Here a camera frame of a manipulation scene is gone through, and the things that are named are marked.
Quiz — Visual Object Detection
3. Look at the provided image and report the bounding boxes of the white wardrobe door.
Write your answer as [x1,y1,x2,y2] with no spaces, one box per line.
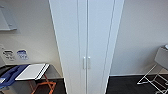
[87,0,125,94]
[48,0,88,94]

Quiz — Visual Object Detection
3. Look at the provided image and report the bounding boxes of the white wall sign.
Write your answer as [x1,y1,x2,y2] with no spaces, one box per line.
[1,49,17,63]

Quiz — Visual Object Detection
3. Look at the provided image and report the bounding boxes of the blue white wall sticker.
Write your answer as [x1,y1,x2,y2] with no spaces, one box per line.
[16,49,30,62]

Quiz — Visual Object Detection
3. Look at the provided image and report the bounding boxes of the white wire stand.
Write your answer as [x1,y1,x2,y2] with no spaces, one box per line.
[136,62,168,93]

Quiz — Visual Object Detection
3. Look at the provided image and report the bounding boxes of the white wardrobe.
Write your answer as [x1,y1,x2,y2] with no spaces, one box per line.
[48,0,125,94]

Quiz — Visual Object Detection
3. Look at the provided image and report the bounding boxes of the grey board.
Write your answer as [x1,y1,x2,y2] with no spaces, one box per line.
[154,45,168,71]

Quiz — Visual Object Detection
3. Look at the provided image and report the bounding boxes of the white door handle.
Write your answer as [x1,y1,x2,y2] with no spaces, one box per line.
[87,56,92,71]
[82,56,87,71]

